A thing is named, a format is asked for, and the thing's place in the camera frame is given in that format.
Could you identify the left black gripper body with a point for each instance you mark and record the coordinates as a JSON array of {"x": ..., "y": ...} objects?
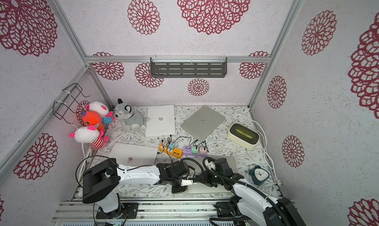
[{"x": 177, "y": 188}]

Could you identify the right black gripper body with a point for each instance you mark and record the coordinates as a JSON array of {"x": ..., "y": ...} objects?
[{"x": 204, "y": 178}]

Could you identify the teal charger plug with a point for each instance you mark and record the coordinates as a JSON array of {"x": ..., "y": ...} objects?
[{"x": 171, "y": 146}]

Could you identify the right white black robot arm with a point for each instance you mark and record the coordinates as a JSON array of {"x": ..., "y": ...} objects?
[{"x": 248, "y": 202}]

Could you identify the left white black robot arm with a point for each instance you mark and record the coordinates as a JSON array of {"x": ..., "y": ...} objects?
[{"x": 100, "y": 181}]

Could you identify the silver apple laptop front right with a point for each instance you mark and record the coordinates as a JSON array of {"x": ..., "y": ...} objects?
[{"x": 200, "y": 188}]

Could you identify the pink charger on purple strip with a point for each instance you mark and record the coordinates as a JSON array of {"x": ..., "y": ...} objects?
[{"x": 202, "y": 151}]

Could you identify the green charger plug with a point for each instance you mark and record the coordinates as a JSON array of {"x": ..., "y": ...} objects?
[{"x": 194, "y": 150}]

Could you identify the white laptop front left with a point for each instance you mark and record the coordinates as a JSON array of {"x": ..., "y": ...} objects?
[{"x": 133, "y": 155}]

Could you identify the silver laptop rear right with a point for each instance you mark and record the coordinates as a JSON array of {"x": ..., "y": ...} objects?
[{"x": 202, "y": 123}]

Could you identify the white laptop with red logo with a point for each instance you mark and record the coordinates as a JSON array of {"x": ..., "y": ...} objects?
[{"x": 161, "y": 121}]

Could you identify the orange power strip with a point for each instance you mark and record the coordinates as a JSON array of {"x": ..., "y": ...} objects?
[{"x": 177, "y": 153}]

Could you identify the purple power strip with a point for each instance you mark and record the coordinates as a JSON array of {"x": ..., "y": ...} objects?
[{"x": 187, "y": 152}]

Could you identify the teal alarm clock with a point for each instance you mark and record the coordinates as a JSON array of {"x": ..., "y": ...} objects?
[{"x": 258, "y": 175}]

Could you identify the cream box with green display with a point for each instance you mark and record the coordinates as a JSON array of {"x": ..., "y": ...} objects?
[{"x": 243, "y": 136}]

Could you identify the grey husky plush toy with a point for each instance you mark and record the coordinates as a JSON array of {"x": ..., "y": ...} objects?
[{"x": 131, "y": 119}]

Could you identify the white plush striped legs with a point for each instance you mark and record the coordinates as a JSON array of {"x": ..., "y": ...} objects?
[{"x": 90, "y": 135}]

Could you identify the red fox plush toy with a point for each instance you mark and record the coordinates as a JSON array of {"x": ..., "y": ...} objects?
[{"x": 92, "y": 118}]

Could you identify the white pink plush upper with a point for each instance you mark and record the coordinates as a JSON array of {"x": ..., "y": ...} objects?
[{"x": 100, "y": 108}]

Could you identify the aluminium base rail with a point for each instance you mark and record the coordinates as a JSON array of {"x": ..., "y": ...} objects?
[{"x": 75, "y": 213}]

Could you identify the grey metal wall shelf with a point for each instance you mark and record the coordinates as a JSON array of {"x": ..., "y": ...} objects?
[{"x": 190, "y": 68}]

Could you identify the black wire wall basket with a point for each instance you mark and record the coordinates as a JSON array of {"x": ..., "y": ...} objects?
[{"x": 73, "y": 103}]

